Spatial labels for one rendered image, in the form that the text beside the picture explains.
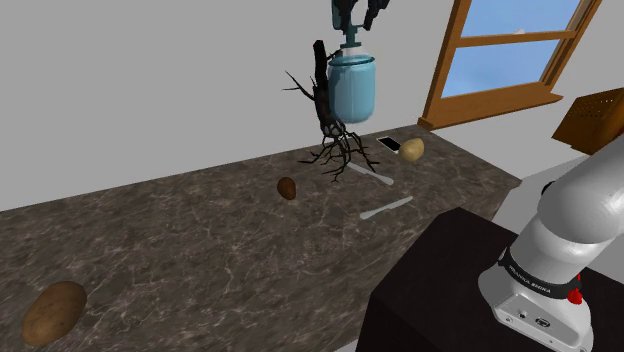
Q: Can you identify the yellow potato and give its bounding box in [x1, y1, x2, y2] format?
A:
[398, 137, 426, 164]

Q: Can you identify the black bare branch with roots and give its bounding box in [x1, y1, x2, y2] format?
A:
[282, 39, 382, 184]

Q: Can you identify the black smartphone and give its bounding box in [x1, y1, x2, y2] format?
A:
[376, 135, 404, 155]

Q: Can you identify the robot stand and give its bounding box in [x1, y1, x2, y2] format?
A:
[355, 206, 624, 352]

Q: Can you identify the large brown potato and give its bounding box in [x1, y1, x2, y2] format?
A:
[20, 280, 89, 348]

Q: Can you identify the small dark brown potato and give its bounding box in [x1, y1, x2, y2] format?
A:
[276, 176, 298, 202]

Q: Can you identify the brown wooden box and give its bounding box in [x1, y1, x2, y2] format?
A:
[551, 87, 624, 157]

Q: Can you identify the silver table knife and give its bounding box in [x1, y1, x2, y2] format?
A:
[346, 161, 395, 187]
[359, 195, 415, 222]

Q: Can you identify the wooden framed window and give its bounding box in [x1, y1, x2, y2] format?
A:
[417, 0, 604, 132]

